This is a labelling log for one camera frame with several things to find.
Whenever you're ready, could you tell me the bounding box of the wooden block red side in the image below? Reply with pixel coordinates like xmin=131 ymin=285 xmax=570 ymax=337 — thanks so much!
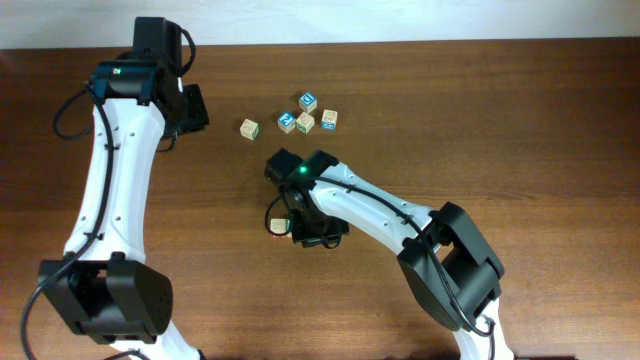
xmin=269 ymin=218 xmax=292 ymax=238

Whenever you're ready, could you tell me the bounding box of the wooden block green side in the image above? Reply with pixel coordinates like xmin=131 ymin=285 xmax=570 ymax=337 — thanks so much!
xmin=240 ymin=119 xmax=260 ymax=141

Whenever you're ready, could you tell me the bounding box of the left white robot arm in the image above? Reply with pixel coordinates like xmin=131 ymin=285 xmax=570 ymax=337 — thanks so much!
xmin=38 ymin=60 xmax=204 ymax=359

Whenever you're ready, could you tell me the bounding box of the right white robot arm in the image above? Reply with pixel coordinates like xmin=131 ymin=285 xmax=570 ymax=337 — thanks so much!
xmin=266 ymin=150 xmax=515 ymax=359

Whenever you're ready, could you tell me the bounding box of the plain wooden block centre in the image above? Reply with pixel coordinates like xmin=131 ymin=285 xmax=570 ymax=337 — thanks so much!
xmin=295 ymin=112 xmax=315 ymax=134

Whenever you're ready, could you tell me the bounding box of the blue letter block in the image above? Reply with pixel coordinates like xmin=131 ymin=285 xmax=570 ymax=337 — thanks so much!
xmin=277 ymin=112 xmax=296 ymax=134

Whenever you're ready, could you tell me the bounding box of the wooden block blue base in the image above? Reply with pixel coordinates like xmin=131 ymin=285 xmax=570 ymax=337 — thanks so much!
xmin=321 ymin=109 xmax=338 ymax=130

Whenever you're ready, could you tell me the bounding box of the blue C block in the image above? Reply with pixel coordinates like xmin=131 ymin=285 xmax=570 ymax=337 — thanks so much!
xmin=298 ymin=92 xmax=318 ymax=113

